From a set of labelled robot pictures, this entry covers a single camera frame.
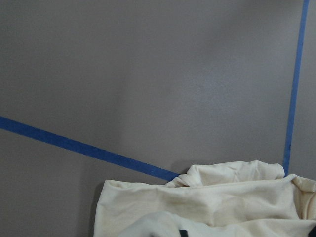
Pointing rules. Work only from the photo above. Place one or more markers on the cream long-sleeve printed shirt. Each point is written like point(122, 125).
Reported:
point(234, 199)

